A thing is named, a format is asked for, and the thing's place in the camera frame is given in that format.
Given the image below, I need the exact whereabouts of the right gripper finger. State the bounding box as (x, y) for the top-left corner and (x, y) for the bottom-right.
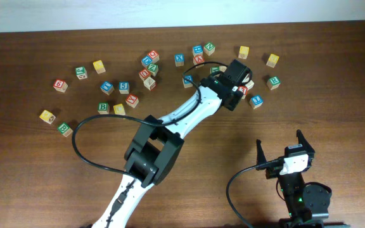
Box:
(256, 139), (267, 167)
(296, 129), (315, 157)

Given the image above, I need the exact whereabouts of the yellow C block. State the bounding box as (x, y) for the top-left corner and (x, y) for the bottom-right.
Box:
(113, 104), (126, 116)

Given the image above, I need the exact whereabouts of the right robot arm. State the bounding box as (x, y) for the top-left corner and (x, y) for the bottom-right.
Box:
(256, 130), (332, 227)

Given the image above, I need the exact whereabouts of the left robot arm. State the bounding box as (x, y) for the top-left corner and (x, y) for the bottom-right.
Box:
(91, 60), (252, 228)

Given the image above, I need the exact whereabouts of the red 3 block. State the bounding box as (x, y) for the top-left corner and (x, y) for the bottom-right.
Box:
(238, 85), (248, 99)

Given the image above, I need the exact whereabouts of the yellow 8 block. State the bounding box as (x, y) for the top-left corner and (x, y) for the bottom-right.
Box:
(219, 66), (227, 72)

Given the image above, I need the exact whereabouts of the green V block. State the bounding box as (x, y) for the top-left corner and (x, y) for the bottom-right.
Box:
(210, 66), (219, 73)

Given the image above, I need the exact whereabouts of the plain wood O block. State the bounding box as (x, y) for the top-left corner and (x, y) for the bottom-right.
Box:
(245, 79), (254, 90)

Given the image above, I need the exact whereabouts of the blue L block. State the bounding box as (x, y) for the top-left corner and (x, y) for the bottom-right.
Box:
(249, 95), (264, 109)

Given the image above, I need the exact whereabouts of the yellow block upper middle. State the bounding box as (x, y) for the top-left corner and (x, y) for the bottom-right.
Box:
(238, 46), (250, 60)

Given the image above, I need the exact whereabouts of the red A block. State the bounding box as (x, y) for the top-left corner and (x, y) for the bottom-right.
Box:
(193, 54), (205, 68)

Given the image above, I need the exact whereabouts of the green N block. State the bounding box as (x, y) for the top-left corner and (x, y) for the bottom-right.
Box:
(203, 42), (215, 56)

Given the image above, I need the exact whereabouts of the blue P block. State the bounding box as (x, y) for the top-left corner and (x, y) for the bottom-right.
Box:
(182, 75), (193, 88)

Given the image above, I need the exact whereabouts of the blue H block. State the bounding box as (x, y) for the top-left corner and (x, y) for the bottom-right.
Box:
(192, 45), (203, 56)

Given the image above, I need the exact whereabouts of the green R block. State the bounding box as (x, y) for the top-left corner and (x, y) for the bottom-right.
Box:
(267, 77), (281, 90)

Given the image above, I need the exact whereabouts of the yellow block upper right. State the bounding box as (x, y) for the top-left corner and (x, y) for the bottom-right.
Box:
(266, 54), (279, 68)

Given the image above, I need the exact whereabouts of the blue X block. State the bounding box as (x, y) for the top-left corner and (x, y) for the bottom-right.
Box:
(174, 53), (184, 67)

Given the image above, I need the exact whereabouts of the green Z block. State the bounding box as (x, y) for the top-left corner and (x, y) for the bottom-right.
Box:
(146, 63), (158, 77)

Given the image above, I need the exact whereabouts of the plain wood red-edged block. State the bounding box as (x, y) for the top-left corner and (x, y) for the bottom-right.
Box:
(144, 77), (157, 91)

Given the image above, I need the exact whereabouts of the red Q block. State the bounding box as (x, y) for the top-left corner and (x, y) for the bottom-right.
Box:
(148, 50), (160, 64)

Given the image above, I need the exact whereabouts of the red U block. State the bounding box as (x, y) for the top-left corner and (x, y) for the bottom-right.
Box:
(139, 68), (151, 81)

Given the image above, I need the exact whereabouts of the blue D block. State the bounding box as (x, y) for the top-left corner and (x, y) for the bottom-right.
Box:
(141, 55), (153, 68)

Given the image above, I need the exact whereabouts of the red Y block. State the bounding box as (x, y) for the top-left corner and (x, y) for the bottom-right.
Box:
(125, 94), (139, 108)

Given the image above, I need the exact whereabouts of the blue 5 block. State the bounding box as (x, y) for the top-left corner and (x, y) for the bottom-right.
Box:
(118, 81), (130, 94)

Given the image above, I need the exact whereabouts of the blue T block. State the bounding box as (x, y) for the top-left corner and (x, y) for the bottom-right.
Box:
(100, 81), (114, 95)

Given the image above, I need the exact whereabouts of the green B block upper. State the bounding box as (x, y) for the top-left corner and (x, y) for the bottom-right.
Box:
(98, 103), (110, 115)

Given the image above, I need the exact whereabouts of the green b block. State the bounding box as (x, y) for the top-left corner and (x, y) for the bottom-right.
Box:
(57, 122), (73, 137)
(98, 103), (110, 115)

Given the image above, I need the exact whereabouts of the yellow block upper left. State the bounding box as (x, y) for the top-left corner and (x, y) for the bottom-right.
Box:
(93, 60), (106, 74)

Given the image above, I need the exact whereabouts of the green J block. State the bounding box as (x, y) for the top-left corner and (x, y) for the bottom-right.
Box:
(75, 66), (87, 80)

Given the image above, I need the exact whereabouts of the red 6 block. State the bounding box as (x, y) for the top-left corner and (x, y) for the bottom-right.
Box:
(53, 79), (68, 92)

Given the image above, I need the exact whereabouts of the green B block lower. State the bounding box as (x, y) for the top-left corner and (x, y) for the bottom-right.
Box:
(57, 122), (73, 137)

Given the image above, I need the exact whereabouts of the yellow block far left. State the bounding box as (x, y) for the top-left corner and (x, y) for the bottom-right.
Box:
(39, 110), (56, 124)

